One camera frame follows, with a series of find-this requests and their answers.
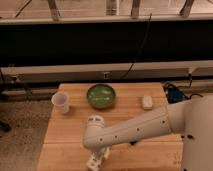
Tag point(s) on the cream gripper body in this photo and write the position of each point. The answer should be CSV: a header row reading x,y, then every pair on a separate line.
x,y
105,152

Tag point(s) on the white plastic bottle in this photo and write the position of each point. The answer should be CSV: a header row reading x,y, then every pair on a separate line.
x,y
94,162

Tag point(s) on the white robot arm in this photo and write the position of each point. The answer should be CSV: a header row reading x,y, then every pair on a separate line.
x,y
191,118

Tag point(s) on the green ceramic bowl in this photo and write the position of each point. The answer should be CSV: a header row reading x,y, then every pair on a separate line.
x,y
101,96

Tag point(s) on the black smartphone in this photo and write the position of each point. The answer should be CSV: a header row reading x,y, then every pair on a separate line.
x,y
133,143

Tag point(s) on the translucent plastic cup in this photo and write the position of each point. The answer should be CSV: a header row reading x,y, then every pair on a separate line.
x,y
61,101

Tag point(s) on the blue box on floor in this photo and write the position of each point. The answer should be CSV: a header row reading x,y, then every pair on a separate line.
x,y
174,96

